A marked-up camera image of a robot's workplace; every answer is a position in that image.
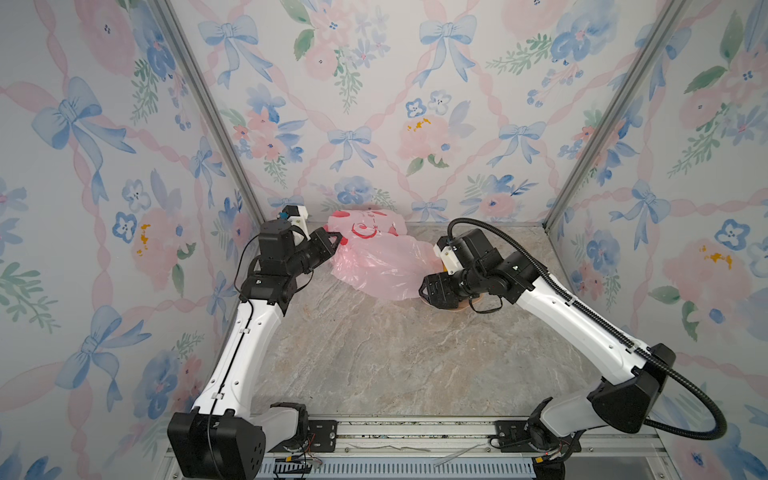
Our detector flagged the corner aluminium post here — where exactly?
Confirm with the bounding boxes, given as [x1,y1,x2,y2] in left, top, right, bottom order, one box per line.
[542,0,690,234]
[148,0,265,224]

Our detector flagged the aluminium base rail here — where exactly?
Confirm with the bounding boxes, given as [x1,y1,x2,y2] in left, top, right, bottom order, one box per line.
[244,415,681,479]

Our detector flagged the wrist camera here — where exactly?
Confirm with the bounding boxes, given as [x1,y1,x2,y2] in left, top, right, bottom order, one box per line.
[433,236,463,275]
[279,204,309,234]

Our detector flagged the left corner aluminium post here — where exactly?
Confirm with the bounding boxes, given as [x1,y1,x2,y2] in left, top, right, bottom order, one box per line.
[148,0,265,224]

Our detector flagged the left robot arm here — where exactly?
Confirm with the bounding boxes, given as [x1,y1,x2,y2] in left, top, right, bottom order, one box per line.
[167,218,343,479]

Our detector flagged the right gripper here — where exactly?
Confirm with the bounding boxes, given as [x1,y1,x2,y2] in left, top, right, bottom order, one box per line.
[417,268,485,301]

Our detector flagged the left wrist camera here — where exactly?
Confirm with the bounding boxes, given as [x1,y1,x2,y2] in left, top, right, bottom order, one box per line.
[279,204,309,234]

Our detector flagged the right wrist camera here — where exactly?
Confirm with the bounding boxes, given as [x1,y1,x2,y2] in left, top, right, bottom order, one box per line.
[433,236,463,275]

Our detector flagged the pink fruit plate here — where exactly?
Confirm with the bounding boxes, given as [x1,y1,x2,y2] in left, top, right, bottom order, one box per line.
[430,299,470,312]

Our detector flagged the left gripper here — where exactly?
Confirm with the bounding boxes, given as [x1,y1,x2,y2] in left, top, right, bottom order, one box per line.
[289,229,342,279]

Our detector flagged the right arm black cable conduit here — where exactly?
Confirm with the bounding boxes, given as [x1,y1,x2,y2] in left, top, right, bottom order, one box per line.
[446,217,728,441]

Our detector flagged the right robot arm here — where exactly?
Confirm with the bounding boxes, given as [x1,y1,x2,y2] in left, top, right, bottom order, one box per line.
[419,228,675,459]

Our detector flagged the right corner aluminium post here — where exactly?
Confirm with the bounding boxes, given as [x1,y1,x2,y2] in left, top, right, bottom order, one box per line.
[542,0,690,234]

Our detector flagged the pink plastic bag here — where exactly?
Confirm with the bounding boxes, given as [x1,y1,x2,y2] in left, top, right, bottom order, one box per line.
[327,210,443,301]

